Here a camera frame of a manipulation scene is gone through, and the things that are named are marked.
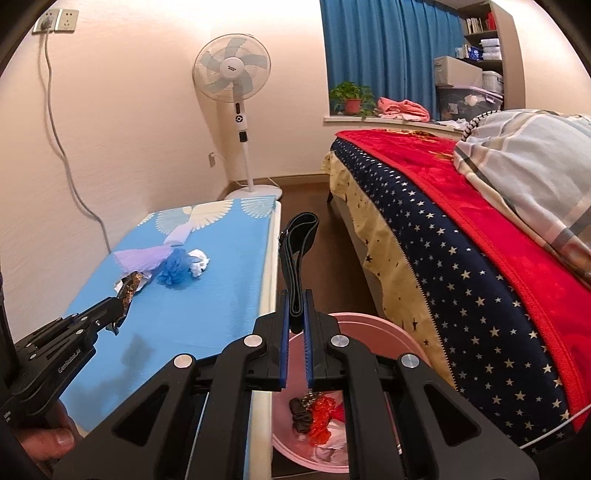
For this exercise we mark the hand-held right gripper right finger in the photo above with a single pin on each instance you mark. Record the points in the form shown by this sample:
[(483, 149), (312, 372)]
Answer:
[(308, 355)]

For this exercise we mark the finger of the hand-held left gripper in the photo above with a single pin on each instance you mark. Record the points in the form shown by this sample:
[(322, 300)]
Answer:
[(99, 310), (113, 323)]

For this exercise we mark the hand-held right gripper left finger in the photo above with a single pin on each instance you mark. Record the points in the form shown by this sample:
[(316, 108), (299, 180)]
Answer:
[(282, 346)]

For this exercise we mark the brown patterned wrapper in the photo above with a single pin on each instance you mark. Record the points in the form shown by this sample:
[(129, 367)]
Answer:
[(130, 288)]

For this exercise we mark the large red plastic bag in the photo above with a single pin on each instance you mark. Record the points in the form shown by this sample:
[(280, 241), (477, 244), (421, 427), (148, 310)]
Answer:
[(323, 413)]

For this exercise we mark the purple plastic bag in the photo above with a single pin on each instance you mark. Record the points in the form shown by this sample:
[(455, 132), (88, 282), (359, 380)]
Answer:
[(138, 258)]

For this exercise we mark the pink plastic bucket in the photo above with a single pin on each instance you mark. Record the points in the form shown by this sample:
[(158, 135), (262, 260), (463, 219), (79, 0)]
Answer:
[(369, 325)]

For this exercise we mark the blue plastic bag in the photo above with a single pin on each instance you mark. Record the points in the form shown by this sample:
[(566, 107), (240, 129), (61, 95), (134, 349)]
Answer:
[(175, 272)]

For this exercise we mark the white plastic bag green print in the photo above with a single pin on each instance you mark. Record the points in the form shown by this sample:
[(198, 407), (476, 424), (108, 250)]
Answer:
[(330, 451)]

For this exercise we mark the white paper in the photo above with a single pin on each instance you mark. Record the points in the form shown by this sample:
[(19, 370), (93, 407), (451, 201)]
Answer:
[(199, 263)]

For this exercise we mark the person's left hand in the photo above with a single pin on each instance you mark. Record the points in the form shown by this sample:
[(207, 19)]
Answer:
[(55, 438)]

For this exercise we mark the bed with star blanket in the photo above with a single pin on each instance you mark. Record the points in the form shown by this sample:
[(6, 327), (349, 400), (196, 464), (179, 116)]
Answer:
[(461, 286)]

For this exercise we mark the red blanket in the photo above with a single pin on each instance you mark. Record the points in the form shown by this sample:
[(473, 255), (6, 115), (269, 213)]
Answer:
[(443, 184)]

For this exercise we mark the potted green plant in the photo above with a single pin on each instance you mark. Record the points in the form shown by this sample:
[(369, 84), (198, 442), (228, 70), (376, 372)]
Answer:
[(353, 105)]

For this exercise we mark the pink folded cloth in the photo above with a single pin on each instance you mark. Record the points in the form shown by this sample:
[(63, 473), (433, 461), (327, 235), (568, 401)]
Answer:
[(399, 108)]

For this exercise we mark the white standing fan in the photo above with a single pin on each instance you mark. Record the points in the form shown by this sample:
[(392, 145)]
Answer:
[(231, 69)]

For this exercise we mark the black white striped cloth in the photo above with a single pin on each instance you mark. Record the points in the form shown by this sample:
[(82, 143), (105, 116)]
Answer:
[(471, 124)]

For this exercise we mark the striped grey pillow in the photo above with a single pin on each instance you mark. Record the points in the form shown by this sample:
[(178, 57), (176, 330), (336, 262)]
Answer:
[(521, 161)]

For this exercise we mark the clear plastic storage bin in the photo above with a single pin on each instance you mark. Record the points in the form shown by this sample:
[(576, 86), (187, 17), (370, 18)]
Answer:
[(466, 104)]

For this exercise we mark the blue curtain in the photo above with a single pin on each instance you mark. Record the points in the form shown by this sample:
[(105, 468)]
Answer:
[(392, 46)]

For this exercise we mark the beige storage box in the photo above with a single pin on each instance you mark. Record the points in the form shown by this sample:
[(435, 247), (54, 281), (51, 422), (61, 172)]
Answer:
[(457, 71)]

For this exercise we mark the white lidded box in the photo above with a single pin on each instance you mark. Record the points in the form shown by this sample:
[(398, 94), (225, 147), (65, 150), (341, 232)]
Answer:
[(493, 82)]

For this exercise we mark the blue white packets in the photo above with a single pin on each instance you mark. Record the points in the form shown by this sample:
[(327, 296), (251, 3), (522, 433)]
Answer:
[(468, 52)]

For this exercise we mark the stack of white boxes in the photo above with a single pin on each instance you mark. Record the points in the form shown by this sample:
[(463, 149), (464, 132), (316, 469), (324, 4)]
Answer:
[(490, 50)]

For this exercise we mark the wooden bookshelf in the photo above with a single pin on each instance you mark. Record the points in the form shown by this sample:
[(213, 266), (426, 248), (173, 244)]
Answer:
[(512, 60)]

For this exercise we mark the row of books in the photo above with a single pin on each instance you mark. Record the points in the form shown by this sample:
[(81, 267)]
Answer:
[(474, 25)]

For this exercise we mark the red box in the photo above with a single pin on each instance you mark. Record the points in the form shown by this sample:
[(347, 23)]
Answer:
[(492, 22)]

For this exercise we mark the small white wall outlet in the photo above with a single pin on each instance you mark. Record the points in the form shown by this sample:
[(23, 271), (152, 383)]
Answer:
[(212, 160)]

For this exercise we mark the double wall socket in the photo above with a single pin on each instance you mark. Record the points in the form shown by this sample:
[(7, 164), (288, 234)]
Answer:
[(64, 21)]

